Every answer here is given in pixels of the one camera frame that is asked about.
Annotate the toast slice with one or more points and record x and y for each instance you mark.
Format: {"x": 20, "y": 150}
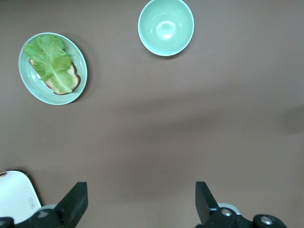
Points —
{"x": 74, "y": 79}

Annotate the white toaster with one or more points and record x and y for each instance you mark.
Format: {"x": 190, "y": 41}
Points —
{"x": 14, "y": 194}

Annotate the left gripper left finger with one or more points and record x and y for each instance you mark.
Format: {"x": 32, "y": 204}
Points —
{"x": 71, "y": 206}

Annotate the mint green plate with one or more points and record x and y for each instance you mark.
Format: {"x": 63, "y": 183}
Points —
{"x": 32, "y": 78}

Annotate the mint green bowl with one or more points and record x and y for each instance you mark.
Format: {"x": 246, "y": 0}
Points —
{"x": 166, "y": 28}

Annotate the green lettuce leaf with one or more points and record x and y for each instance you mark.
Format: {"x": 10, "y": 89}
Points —
{"x": 50, "y": 59}

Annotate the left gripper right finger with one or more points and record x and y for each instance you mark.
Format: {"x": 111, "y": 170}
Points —
{"x": 206, "y": 209}

